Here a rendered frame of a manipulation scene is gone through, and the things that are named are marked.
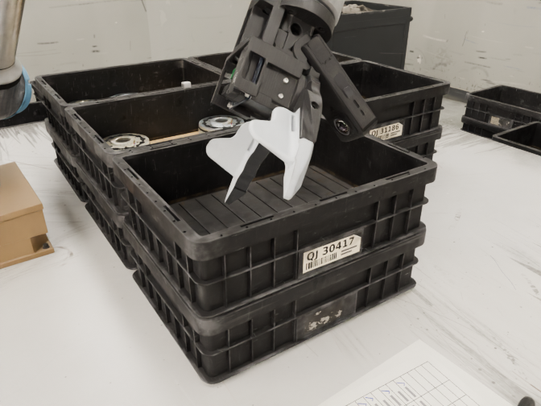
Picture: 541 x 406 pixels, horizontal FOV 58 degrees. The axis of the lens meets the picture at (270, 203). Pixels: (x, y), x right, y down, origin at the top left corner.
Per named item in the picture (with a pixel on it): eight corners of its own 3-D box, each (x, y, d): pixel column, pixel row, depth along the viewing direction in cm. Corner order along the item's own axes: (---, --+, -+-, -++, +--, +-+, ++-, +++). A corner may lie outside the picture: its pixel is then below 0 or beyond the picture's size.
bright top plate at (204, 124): (209, 135, 104) (208, 132, 104) (192, 122, 112) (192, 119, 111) (252, 127, 108) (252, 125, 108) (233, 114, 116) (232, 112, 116)
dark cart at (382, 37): (319, 184, 280) (328, 15, 238) (274, 159, 312) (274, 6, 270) (393, 159, 310) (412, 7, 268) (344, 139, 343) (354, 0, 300)
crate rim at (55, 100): (64, 118, 98) (62, 106, 97) (35, 85, 120) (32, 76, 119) (238, 89, 117) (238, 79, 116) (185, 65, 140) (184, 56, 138)
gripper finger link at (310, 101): (278, 159, 44) (278, 101, 50) (295, 167, 45) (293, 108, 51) (307, 124, 41) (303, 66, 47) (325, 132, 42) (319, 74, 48)
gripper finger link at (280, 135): (235, 180, 39) (241, 108, 45) (298, 205, 42) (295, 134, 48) (254, 155, 37) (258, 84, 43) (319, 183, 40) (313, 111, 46)
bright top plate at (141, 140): (109, 158, 93) (109, 155, 93) (89, 142, 100) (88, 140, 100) (158, 146, 99) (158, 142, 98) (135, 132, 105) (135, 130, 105)
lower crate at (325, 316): (207, 396, 63) (200, 325, 58) (129, 279, 86) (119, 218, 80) (421, 290, 83) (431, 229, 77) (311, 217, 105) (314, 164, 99)
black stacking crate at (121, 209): (120, 223, 81) (109, 159, 75) (74, 163, 103) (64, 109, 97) (312, 169, 100) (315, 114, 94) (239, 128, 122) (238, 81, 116)
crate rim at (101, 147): (110, 170, 76) (108, 155, 75) (64, 118, 98) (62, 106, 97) (315, 123, 95) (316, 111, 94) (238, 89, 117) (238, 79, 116)
